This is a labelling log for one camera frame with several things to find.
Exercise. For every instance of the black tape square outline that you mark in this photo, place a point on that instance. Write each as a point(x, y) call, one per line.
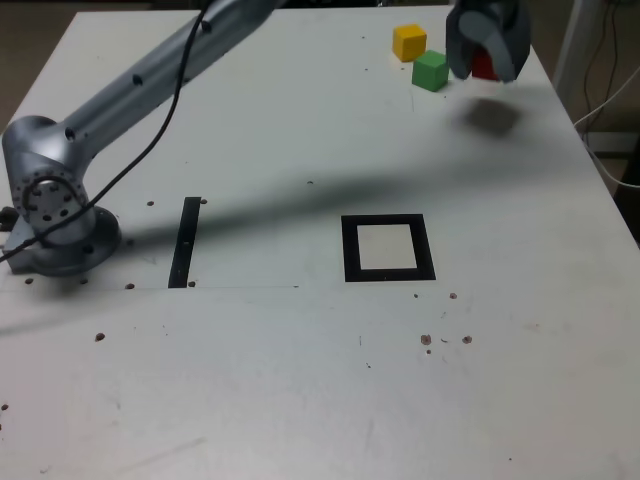
point(350, 250)

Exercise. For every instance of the green cube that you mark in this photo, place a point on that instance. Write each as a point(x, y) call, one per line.
point(429, 74)

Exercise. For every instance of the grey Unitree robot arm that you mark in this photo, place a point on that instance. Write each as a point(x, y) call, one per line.
point(125, 85)

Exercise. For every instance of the yellow cube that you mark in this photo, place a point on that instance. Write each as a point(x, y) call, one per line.
point(409, 44)

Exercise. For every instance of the black tape strip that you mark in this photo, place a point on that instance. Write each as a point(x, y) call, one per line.
point(184, 245)

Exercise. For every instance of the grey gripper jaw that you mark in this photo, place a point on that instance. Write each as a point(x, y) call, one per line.
point(510, 35)
point(454, 50)

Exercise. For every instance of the white post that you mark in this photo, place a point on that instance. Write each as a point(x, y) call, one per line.
point(575, 40)

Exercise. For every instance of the red cube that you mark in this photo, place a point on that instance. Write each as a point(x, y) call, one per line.
point(482, 67)

